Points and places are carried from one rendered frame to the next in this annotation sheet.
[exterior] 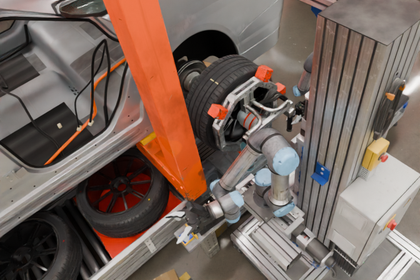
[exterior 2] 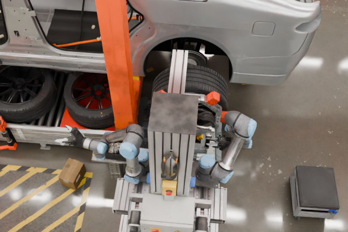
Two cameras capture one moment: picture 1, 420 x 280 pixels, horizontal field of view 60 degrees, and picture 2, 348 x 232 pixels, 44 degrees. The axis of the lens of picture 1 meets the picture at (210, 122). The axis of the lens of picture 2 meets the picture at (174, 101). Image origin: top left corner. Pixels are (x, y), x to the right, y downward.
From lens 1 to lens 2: 176 cm
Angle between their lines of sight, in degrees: 22
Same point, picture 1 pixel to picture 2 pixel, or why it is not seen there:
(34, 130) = (79, 17)
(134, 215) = (85, 114)
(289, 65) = (308, 110)
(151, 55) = (110, 41)
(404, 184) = (178, 219)
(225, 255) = not seen: hidden behind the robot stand
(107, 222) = (70, 105)
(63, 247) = (39, 98)
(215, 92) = not seen: hidden behind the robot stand
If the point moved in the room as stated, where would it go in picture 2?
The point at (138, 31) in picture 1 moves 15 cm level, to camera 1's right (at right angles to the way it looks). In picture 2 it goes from (104, 26) to (122, 37)
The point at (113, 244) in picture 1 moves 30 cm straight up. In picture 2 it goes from (68, 120) to (62, 102)
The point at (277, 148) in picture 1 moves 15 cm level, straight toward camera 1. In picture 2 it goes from (128, 140) to (108, 152)
